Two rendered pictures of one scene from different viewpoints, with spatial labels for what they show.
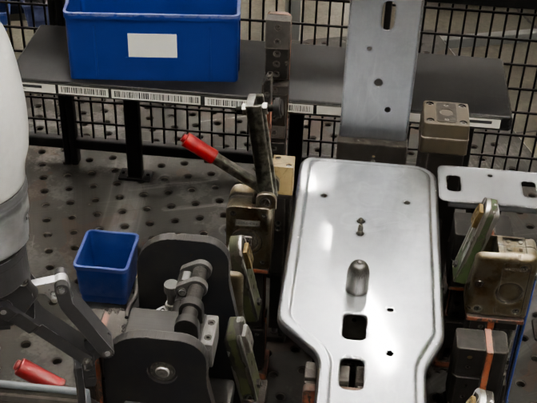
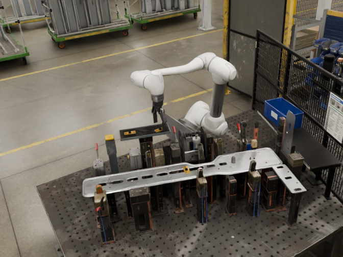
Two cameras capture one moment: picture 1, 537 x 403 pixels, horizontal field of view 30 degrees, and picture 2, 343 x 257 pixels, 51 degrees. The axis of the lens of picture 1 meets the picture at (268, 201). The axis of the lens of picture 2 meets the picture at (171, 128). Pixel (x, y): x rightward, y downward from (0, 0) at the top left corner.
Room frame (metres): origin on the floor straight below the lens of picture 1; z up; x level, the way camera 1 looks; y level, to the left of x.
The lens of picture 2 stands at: (0.13, -1.99, 2.50)
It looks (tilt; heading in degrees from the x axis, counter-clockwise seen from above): 30 degrees down; 75
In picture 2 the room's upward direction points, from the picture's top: 4 degrees counter-clockwise
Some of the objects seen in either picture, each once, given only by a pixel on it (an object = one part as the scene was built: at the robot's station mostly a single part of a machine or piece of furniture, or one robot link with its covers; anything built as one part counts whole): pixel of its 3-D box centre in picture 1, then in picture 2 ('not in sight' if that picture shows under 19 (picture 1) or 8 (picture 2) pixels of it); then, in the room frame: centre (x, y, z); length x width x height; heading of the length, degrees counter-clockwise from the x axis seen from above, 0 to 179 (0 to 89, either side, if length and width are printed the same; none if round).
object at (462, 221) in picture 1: (468, 293); (269, 191); (1.24, -0.33, 0.84); 0.11 x 0.10 x 0.28; 85
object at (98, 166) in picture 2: not in sight; (102, 183); (0.15, 0.12, 0.88); 0.11 x 0.10 x 0.36; 85
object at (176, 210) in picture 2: not in sight; (176, 189); (0.64, -0.09, 0.84); 0.17 x 0.06 x 0.29; 85
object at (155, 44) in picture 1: (156, 27); (283, 113); (1.65, 0.21, 1.10); 0.30 x 0.17 x 0.13; 92
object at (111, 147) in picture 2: not in sight; (114, 163); (0.26, 0.28, 0.92); 0.08 x 0.08 x 0.44; 85
